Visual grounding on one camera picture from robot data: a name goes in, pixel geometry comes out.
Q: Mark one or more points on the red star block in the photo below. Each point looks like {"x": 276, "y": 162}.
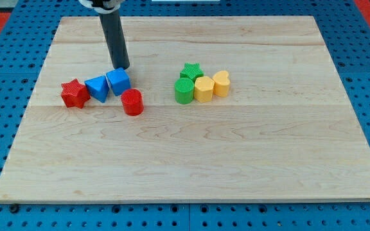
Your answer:
{"x": 74, "y": 94}

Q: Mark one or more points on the blue triangle block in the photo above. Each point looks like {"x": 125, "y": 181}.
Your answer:
{"x": 98, "y": 88}

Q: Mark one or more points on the white rod mount collar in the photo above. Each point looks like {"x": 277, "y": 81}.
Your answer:
{"x": 102, "y": 6}

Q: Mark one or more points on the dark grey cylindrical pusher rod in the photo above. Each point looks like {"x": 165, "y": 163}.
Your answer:
{"x": 114, "y": 37}

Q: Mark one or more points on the yellow heart block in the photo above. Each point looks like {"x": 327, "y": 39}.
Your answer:
{"x": 222, "y": 83}

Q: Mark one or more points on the green star block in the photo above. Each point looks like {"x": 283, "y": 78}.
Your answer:
{"x": 191, "y": 71}

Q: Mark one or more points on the red cylinder block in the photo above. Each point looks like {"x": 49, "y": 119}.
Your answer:
{"x": 132, "y": 102}

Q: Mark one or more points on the light wooden board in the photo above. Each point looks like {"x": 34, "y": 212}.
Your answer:
{"x": 286, "y": 132}

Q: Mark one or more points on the green cylinder block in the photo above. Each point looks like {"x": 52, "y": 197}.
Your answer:
{"x": 184, "y": 90}

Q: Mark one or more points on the yellow hexagon block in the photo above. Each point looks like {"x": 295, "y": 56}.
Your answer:
{"x": 203, "y": 89}

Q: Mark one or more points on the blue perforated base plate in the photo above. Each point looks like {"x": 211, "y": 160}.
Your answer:
{"x": 24, "y": 44}

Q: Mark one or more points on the blue cube block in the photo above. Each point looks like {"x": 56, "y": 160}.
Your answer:
{"x": 119, "y": 81}

